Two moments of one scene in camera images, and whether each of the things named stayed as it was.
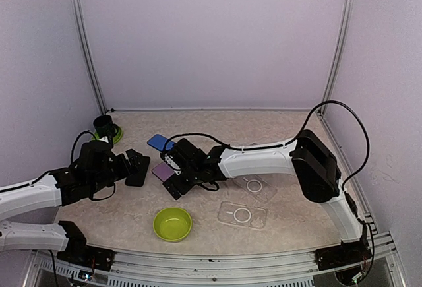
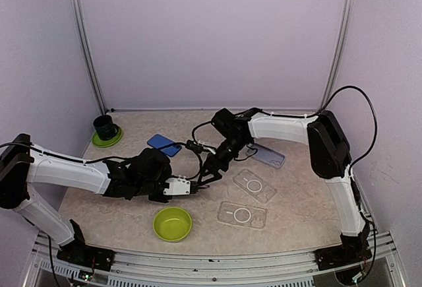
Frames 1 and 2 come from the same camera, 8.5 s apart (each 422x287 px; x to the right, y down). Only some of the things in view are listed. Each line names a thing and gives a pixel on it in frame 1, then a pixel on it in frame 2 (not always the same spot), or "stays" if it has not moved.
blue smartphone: (159, 141) stays
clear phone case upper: (256, 187) stays
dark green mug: (104, 126) stays
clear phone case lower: (243, 214) stays
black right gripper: (171, 189) → (208, 163)
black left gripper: (126, 170) → (161, 200)
